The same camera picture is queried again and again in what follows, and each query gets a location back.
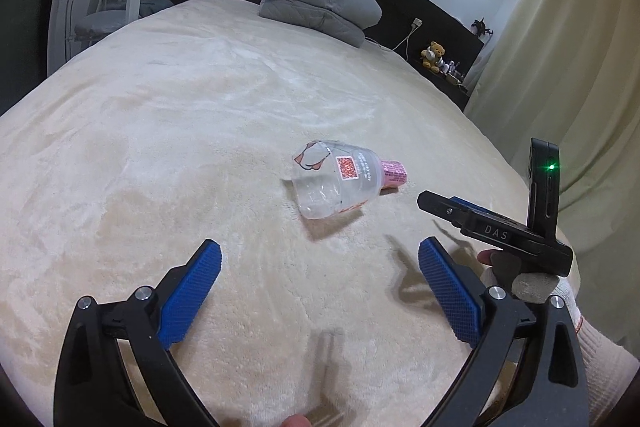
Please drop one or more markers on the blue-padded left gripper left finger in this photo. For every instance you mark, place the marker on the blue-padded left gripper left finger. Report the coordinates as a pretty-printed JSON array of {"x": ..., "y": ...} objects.
[{"x": 92, "y": 386}]

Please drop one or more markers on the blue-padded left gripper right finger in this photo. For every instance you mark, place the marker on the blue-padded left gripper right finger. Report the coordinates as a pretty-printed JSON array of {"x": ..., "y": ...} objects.
[{"x": 525, "y": 367}]

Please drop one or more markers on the pink text carton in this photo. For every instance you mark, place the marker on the pink text carton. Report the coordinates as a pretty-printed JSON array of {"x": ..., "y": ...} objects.
[{"x": 394, "y": 174}]

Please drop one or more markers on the clear plastic bottle red label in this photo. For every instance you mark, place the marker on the clear plastic bottle red label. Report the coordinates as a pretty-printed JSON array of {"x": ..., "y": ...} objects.
[{"x": 331, "y": 177}]

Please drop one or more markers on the right cream sweater forearm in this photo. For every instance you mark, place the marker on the right cream sweater forearm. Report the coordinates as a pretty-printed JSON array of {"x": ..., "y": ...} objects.
[{"x": 612, "y": 372}]

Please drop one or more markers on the right hand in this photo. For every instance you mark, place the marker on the right hand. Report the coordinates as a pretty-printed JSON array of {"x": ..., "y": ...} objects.
[{"x": 503, "y": 270}]

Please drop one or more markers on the left hand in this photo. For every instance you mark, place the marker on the left hand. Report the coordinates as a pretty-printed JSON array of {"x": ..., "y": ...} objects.
[{"x": 297, "y": 420}]

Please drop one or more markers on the cream curtain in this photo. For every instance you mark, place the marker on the cream curtain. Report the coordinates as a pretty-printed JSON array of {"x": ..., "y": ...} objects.
[{"x": 567, "y": 71}]

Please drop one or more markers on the teddy bear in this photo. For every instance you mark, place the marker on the teddy bear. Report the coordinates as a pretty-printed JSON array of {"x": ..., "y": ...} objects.
[{"x": 431, "y": 57}]

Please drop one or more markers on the black plant figure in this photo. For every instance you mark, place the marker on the black plant figure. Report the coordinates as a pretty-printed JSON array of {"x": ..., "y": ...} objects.
[{"x": 480, "y": 29}]

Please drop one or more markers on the beige plush bed blanket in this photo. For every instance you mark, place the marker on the beige plush bed blanket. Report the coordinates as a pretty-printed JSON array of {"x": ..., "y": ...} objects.
[{"x": 181, "y": 127}]

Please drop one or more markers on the grey pillow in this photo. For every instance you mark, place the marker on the grey pillow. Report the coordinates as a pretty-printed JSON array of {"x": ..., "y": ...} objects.
[{"x": 302, "y": 14}]

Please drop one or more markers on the grey chair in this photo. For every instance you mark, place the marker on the grey chair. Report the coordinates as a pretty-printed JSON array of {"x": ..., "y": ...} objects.
[{"x": 105, "y": 18}]

